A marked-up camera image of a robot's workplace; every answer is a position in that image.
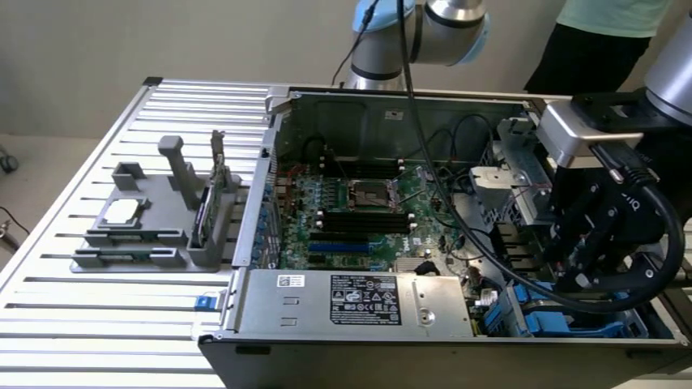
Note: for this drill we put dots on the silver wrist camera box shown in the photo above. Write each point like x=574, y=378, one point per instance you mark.
x=567, y=138

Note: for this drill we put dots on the CPU socket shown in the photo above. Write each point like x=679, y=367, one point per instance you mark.
x=374, y=195

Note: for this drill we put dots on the silver disk bay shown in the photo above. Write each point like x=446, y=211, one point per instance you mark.
x=503, y=190

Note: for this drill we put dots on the open black PC case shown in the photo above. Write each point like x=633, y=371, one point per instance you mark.
x=325, y=364

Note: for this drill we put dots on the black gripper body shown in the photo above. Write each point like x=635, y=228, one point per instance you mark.
x=630, y=210

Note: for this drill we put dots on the green motherboard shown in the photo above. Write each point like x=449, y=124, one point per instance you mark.
x=433, y=227

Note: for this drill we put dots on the silver CPU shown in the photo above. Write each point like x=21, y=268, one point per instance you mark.
x=126, y=211

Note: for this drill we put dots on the blue expansion slot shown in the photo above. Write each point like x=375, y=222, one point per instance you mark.
x=338, y=246

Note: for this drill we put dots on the green graphics card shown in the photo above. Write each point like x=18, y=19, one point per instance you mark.
x=213, y=194

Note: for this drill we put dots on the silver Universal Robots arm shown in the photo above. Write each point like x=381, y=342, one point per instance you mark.
x=454, y=24

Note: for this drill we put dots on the black expansion slot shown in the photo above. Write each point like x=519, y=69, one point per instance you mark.
x=338, y=236

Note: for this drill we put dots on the grey parts rack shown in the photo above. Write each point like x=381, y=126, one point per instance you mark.
x=162, y=202

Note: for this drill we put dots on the black RAM slot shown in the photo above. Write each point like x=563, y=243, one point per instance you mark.
x=362, y=167
x=362, y=164
x=367, y=212
x=362, y=158
x=362, y=161
x=367, y=222
x=367, y=227
x=367, y=217

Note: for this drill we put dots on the blue case latch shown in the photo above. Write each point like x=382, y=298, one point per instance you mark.
x=207, y=303

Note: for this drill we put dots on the silver chipset heatsink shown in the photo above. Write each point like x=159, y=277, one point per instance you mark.
x=413, y=266

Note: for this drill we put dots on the blue disk carrier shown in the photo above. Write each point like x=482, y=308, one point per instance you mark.
x=546, y=324

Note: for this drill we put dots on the silver power supply unit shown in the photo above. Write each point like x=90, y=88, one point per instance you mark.
x=309, y=300

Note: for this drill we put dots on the person in green shirt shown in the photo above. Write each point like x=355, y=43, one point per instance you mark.
x=590, y=48

